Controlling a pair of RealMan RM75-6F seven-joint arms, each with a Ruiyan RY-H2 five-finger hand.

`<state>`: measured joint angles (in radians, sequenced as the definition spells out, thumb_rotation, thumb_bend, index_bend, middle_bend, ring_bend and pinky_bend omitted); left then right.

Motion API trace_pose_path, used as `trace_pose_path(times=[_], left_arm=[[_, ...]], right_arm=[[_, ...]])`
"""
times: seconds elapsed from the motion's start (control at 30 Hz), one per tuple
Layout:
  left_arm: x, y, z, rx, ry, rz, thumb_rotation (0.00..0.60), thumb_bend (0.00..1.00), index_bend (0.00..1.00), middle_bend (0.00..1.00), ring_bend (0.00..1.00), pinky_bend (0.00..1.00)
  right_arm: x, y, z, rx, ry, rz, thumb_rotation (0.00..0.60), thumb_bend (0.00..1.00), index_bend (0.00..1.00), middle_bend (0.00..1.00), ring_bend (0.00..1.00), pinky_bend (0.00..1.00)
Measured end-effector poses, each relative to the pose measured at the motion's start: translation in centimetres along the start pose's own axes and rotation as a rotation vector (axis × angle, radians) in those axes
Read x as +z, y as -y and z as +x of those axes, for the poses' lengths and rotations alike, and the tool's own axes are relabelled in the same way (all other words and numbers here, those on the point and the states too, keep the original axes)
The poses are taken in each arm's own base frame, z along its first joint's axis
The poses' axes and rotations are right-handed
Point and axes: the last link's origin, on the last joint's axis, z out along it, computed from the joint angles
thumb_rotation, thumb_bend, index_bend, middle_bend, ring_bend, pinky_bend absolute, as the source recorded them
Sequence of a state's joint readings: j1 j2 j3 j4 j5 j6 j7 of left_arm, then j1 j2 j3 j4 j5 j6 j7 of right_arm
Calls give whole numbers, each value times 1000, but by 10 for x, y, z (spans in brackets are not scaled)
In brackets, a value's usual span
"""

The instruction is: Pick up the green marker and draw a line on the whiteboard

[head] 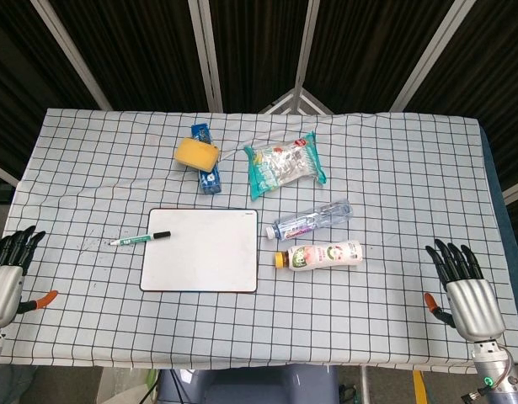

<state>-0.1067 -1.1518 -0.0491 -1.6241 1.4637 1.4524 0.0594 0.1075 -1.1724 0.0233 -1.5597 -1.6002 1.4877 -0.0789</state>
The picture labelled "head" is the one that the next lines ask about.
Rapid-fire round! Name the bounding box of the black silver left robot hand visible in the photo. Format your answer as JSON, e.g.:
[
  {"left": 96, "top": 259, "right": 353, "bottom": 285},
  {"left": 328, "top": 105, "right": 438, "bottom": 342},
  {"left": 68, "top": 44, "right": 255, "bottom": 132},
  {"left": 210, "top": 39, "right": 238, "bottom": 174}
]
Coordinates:
[{"left": 0, "top": 225, "right": 60, "bottom": 329}]

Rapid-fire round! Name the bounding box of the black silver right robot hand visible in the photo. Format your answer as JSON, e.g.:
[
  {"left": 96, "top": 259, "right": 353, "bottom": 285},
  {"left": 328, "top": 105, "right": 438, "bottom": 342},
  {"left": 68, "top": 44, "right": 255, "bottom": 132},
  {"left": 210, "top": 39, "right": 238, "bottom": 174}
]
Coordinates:
[{"left": 423, "top": 238, "right": 507, "bottom": 342}]

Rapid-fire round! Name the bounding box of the green whiteboard marker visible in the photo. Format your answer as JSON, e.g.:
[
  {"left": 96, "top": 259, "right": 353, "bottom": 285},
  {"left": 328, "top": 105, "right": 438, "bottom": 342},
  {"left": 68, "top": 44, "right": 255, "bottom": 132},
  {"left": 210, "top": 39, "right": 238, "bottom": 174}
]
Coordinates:
[{"left": 108, "top": 230, "right": 173, "bottom": 247}]

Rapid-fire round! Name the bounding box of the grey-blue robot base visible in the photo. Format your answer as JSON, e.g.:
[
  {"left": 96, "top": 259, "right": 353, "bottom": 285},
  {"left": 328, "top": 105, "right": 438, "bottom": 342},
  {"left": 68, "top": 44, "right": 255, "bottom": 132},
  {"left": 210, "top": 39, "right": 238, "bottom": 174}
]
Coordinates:
[{"left": 156, "top": 364, "right": 340, "bottom": 404}]

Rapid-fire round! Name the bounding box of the white drawing board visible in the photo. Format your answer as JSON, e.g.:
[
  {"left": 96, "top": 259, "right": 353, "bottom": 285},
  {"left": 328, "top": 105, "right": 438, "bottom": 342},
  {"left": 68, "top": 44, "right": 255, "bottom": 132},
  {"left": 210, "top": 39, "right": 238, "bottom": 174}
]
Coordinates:
[{"left": 139, "top": 207, "right": 259, "bottom": 294}]

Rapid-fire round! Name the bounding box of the white black-checked tablecloth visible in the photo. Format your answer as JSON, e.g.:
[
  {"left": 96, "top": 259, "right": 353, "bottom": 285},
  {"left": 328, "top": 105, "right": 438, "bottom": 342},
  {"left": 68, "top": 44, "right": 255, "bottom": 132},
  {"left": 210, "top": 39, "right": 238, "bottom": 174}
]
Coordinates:
[{"left": 0, "top": 108, "right": 518, "bottom": 374}]

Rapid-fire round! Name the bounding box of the metal table leg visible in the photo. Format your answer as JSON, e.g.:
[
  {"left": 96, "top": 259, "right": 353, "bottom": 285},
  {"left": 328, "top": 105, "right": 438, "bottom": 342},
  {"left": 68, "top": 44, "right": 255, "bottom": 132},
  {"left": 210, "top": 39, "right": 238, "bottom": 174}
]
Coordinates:
[{"left": 358, "top": 364, "right": 371, "bottom": 404}]

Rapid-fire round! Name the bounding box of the white yellow-capped drink bottle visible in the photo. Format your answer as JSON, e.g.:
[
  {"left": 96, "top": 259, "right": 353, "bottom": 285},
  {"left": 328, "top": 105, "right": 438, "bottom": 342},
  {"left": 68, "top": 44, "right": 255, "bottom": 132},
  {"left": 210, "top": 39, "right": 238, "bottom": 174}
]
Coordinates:
[{"left": 274, "top": 239, "right": 364, "bottom": 270}]

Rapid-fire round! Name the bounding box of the clear water bottle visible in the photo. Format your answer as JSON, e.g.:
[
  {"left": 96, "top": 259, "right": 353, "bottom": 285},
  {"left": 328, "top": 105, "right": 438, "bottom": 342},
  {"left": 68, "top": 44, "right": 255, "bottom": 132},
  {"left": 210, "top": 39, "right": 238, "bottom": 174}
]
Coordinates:
[{"left": 265, "top": 199, "right": 353, "bottom": 242}]

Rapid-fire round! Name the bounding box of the blue cookie box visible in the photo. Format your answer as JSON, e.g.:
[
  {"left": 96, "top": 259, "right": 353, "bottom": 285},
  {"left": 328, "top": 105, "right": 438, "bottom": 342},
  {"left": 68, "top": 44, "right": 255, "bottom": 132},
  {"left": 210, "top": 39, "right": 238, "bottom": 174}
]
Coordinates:
[{"left": 190, "top": 122, "right": 224, "bottom": 196}]

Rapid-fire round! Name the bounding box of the yellow sponge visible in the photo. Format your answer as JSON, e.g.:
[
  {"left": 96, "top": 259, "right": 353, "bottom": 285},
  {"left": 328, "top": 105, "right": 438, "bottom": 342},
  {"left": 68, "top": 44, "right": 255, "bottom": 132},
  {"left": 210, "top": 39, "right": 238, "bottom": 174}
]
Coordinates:
[{"left": 174, "top": 136, "right": 222, "bottom": 173}]

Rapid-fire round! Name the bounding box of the teal clear snack bag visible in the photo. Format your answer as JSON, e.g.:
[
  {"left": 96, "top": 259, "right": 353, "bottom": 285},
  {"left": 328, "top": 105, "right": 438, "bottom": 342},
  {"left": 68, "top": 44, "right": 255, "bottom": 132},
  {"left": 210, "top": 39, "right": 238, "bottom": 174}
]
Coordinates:
[{"left": 243, "top": 130, "right": 328, "bottom": 201}]

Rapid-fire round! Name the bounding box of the white triangular metal stand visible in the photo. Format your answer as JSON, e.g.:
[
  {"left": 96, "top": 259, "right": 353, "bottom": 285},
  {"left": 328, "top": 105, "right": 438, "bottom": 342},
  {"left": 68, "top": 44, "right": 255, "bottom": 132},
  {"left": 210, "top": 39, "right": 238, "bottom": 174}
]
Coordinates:
[{"left": 258, "top": 87, "right": 336, "bottom": 115}]

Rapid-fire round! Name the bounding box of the white partition frame post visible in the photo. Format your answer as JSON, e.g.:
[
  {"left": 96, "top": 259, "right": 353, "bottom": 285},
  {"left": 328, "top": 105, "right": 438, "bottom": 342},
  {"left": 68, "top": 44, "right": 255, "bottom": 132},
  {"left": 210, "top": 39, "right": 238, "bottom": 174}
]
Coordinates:
[
  {"left": 387, "top": 0, "right": 467, "bottom": 114},
  {"left": 290, "top": 0, "right": 323, "bottom": 96},
  {"left": 29, "top": 0, "right": 113, "bottom": 111}
]

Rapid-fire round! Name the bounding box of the white double partition post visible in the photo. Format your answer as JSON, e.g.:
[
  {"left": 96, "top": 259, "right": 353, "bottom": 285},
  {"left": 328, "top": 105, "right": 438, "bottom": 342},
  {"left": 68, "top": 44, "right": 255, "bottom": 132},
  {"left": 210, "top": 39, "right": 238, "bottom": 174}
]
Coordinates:
[{"left": 187, "top": 0, "right": 224, "bottom": 114}]

